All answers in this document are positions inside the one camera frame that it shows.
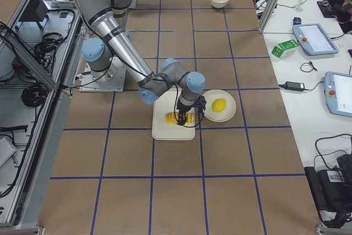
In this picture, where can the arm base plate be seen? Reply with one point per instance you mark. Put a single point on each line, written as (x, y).
(106, 76)

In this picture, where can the white rectangular tray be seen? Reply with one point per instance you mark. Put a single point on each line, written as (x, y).
(162, 130)

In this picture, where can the cream plate under lemon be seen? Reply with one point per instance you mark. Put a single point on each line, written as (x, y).
(226, 114)

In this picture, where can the yellow lemon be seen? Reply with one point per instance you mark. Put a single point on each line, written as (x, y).
(219, 105)

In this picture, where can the teach pendant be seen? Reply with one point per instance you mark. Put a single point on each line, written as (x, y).
(314, 40)
(338, 93)

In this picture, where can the black power adapter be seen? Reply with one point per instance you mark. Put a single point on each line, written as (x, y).
(294, 86)

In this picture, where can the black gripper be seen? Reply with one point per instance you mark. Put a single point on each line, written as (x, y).
(182, 110)

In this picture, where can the near teach pendant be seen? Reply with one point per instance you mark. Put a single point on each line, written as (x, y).
(338, 93)

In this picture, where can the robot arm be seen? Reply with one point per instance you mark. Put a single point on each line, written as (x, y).
(99, 14)

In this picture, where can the ridged bread roll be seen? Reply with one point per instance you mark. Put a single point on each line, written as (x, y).
(171, 118)

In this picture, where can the green white carton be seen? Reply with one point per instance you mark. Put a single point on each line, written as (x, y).
(285, 48)

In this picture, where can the far teach pendant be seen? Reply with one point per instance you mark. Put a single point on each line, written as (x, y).
(314, 40)

